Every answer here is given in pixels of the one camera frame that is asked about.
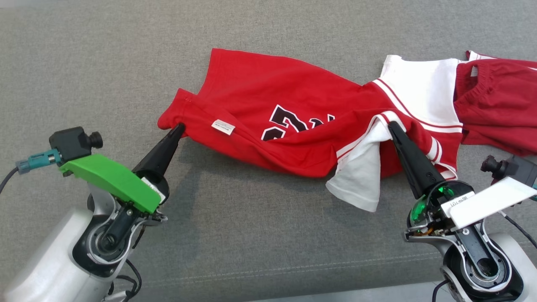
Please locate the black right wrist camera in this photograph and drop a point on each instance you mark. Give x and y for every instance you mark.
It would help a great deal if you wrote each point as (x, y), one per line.
(516, 167)

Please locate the grey fabric sofa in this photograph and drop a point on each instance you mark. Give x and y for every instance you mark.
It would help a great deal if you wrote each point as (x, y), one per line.
(251, 230)

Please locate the red white basketball jersey shirt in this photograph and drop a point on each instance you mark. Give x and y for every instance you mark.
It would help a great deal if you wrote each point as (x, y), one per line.
(251, 96)

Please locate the red shorts with white stripe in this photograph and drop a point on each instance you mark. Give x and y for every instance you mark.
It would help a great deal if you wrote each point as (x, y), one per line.
(499, 109)

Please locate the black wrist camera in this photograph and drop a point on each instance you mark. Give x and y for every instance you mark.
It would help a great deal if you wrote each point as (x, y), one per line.
(71, 142)
(516, 167)

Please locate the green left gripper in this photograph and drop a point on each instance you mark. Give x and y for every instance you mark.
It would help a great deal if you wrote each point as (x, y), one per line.
(109, 178)

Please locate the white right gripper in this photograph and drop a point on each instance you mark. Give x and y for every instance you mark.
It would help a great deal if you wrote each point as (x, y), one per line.
(491, 201)

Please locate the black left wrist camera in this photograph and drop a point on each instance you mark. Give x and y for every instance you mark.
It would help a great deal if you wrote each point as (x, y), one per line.
(71, 142)

